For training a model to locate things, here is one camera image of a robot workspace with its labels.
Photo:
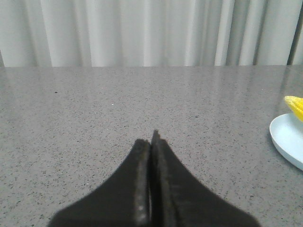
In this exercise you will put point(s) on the light blue round plate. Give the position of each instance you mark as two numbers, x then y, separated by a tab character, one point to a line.
286	132

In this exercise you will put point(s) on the white pleated curtain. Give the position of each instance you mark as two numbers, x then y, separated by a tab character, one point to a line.
55	33

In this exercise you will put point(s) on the yellow corn cob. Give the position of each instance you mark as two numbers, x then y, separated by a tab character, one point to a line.
296	105

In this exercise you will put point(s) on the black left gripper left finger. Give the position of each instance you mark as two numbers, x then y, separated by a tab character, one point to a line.
121	201

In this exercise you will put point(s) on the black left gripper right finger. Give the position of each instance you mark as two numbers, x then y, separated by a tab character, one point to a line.
178	199

